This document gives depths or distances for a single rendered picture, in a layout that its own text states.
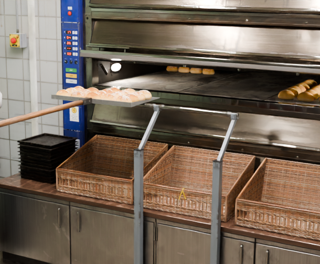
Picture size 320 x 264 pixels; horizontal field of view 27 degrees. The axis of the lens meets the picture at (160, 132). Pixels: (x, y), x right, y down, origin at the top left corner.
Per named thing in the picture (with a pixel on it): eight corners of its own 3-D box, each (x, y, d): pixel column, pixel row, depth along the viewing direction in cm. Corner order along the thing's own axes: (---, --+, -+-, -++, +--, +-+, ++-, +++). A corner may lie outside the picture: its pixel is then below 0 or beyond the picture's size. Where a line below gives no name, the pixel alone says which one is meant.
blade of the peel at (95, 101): (130, 107, 371) (130, 102, 370) (51, 99, 395) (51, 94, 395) (159, 98, 402) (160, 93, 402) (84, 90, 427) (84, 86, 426)
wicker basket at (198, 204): (172, 185, 427) (172, 144, 421) (255, 198, 402) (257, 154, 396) (136, 207, 384) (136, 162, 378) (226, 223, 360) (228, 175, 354)
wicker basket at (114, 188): (96, 172, 454) (95, 133, 448) (169, 184, 429) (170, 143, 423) (54, 191, 412) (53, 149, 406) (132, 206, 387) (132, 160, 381)
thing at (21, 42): (16, 46, 470) (15, 32, 468) (27, 47, 465) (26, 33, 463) (9, 47, 464) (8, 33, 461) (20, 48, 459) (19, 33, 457)
